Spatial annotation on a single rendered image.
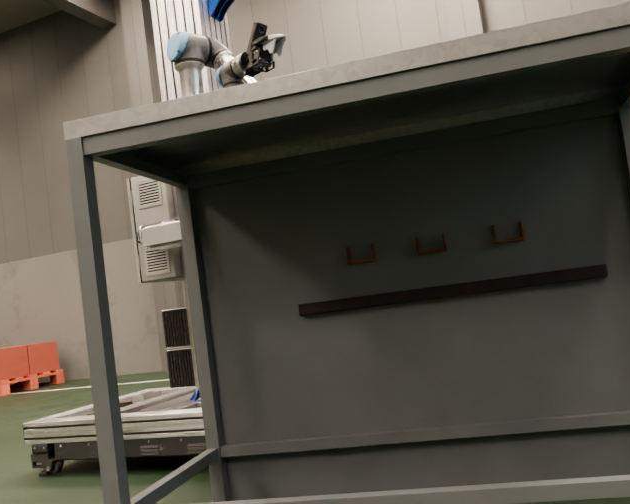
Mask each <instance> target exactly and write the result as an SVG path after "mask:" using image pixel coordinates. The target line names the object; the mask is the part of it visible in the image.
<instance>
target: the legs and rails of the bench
mask: <svg viewBox="0 0 630 504"><path fill-rule="evenodd" d="M625 52H630V25H628V26H623V27H618V28H613V29H608V30H603V31H598V32H593V33H589V34H584V35H579V36H574V37H569V38H564V39H559V40H554V41H550V42H545V43H540V44H535V45H530V46H525V47H520V48H515V49H511V50H506V51H501V52H496V53H491V54H486V55H481V56H476V57H472V58H467V59H462V60H457V61H452V62H447V63H442V64H437V65H433V66H428V67H423V68H418V69H413V70H408V71H403V72H398V73H394V74H389V75H384V76H379V77H374V78H369V79H364V80H359V81H355V82H350V83H345V84H340V85H335V86H330V87H325V88H320V89H316V90H311V91H306V92H301V93H296V94H291V95H286V96H281V97H276V98H272V99H267V100H262V101H257V102H252V103H247V104H242V105H237V106H233V107H228V108H223V109H218V110H213V111H208V112H203V113H198V114H194V115H189V116H184V117H179V118H174V119H169V120H164V121H159V122H155V123H150V124H145V125H140V126H135V127H130V128H125V129H120V130H116V131H111V132H106V133H101V134H96V135H91V136H86V137H78V138H73V139H68V140H65V148H66V157H67V166H68V176H69V185H70V194H71V204H72V213H73V222H74V232H75V241H76V250H77V260H78V269H79V278H80V288H81V297H82V306H83V316H84V325H85V334H86V344H87V353H88V362H89V372H90V381H91V390H92V400H93V409H94V418H95V428H96V437H97V446H98V456H99V465H100V474H101V484H102V493H103V502H104V504H155V503H157V502H158V501H159V500H161V499H162V498H164V497H165V496H166V495H168V494H169V493H171V492H172V491H173V490H175V489H176V488H178V487H179V486H181V485H182V484H183V483H185V482H186V481H188V480H189V479H190V478H192V477H193V476H195V475H196V474H197V473H199V472H200V471H202V470H203V469H205V468H206V467H207V466H209V465H210V464H212V463H213V462H214V461H216V460H217V459H219V455H218V448H212V449H207V450H205V451H204V452H202V453H201V454H199V455H198V456H196V457H195V458H193V459H192V460H190V461H188V462H187V463H185V464H184V465H182V466H181V467H179V468H178V469H176V470H174V471H173V472H171V473H170V474H168V475H167V476H165V477H164V478H162V479H160V480H159V481H157V482H156V483H154V484H153V485H151V486H150V487H148V488H146V489H145V490H143V491H142V492H140V493H139V494H137V495H136V496H134V497H132V498H131V499H130V492H129V483H128V474H127V465H126V456H125V447H124V438H123V429H122V420H121V411H120V402H119V392H118V383H117V374H116V365H115V356H114V347H113V338H112V329H111V320H110V311H109V301H108V292H107V283H106V274H105V265H104V256H103V247H102V238H101V229H100V220H99V211H98V201H97V192H96V183H95V174H94V165H93V161H95V162H98V163H102V164H105V165H108V166H111V167H114V168H118V169H121V170H124V171H127V172H130V173H134V174H137V175H140V176H143V177H146V178H150V179H153V180H156V181H159V182H162V183H166V184H169V185H172V186H175V187H180V186H186V180H185V176H184V175H182V174H179V173H176V172H173V171H171V170H168V169H165V168H162V167H160V166H157V165H154V164H151V163H148V162H146V161H143V160H140V159H137V158H135V157H132V156H129V155H126V154H124V153H121V152H122V151H127V150H132V149H137V148H142V147H147V146H153V145H158V144H163V143H168V142H173V141H178V140H183V139H188V138H193V137H198V136H203V135H208V134H213V133H219V132H224V131H229V130H234V129H239V128H244V127H249V126H254V125H259V124H264V123H269V122H274V121H279V120H285V119H290V118H295V117H300V116H305V115H310V114H315V113H320V112H325V111H330V110H335V109H340V108H346V107H351V106H356V105H361V104H366V103H371V102H376V101H381V100H386V99H391V98H396V97H401V96H406V95H412V94H417V93H422V92H427V91H432V90H437V89H442V88H447V87H452V86H457V85H462V84H467V83H472V82H478V81H483V80H488V79H493V78H498V77H503V76H508V75H513V74H518V73H523V72H528V71H533V70H539V69H544V68H549V67H554V66H559V65H564V64H569V63H574V62H579V61H584V60H589V59H594V58H599V57H605V56H610V55H615V54H620V53H625ZM619 101H620V107H624V106H630V82H629V84H628V85H627V86H626V87H625V89H624V90H623V91H622V92H621V94H620V95H619ZM621 497H630V475H618V476H603V477H588V478H573V479H557V480H542V481H527V482H512V483H496V484H481V485H466V486H451V487H435V488H420V489H405V490H390V491H375V492H359V493H344V494H329V495H314V496H298V497H283V498H268V499H253V500H237V501H222V502H207V503H192V504H519V503H536V502H553V501H570V500H587V499H604V498H621Z"/></svg>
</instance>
